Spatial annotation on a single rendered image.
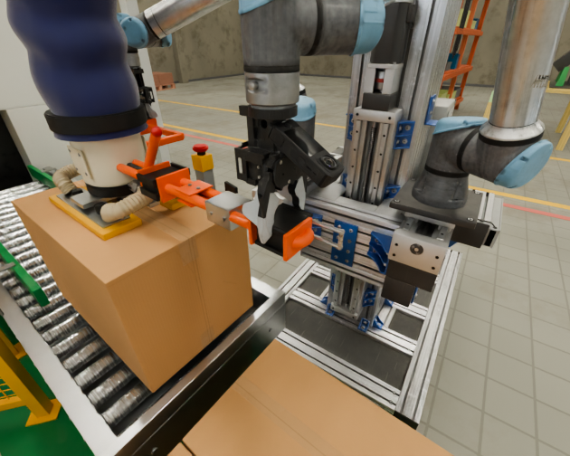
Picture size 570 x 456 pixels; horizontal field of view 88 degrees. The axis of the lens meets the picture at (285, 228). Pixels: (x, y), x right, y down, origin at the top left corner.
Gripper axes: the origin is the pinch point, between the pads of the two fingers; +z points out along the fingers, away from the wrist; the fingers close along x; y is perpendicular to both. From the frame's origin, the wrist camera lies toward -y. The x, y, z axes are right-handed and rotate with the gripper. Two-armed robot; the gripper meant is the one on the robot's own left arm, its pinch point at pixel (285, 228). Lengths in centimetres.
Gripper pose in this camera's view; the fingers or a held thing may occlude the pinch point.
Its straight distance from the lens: 51.9
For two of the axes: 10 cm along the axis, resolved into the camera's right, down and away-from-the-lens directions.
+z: 0.1, 8.4, 5.4
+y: -7.9, -3.2, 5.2
